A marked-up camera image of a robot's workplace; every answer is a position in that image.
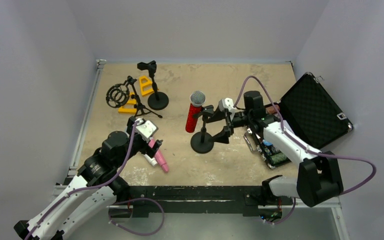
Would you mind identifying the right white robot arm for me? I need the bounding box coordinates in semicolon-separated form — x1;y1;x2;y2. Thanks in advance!
208;90;344;207

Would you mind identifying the black poker chip case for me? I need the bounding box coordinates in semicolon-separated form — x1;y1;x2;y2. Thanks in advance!
244;72;354;169

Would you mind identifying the yellow bracket near tripod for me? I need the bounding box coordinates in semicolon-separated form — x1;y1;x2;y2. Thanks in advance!
117;93;137;115

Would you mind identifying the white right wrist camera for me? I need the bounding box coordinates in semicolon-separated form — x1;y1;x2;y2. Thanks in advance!
218;97;239;120

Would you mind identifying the black tripod shock-mount stand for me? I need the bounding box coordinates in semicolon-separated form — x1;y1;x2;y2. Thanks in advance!
105;75;163;119

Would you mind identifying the yellow bracket at back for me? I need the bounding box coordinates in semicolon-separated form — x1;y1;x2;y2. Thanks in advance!
138;75;154;97

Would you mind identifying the white toy microphone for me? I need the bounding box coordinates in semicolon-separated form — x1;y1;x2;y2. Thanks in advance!
143;154;158;167

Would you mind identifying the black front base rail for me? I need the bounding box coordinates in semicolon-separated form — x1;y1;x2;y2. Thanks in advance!
109;185;294;219

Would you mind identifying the black round-base mic stand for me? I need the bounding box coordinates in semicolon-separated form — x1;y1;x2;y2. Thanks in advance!
190;105;214;154

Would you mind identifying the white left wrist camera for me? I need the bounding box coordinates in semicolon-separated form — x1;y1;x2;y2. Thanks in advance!
134;118;159;142

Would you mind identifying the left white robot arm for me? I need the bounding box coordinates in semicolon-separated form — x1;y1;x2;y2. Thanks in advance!
13;131;162;240

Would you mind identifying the pink toy microphone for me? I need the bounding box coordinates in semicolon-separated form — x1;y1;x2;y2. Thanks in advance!
154;149;169;173

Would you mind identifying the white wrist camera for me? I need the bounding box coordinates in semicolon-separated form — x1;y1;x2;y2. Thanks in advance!
218;97;239;120
134;118;159;142

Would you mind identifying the black left round-base stand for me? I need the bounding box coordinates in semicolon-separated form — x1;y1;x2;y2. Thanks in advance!
137;60;169;111

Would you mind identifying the red glitter microphone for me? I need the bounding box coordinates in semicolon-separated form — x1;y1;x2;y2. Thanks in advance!
185;90;206;133

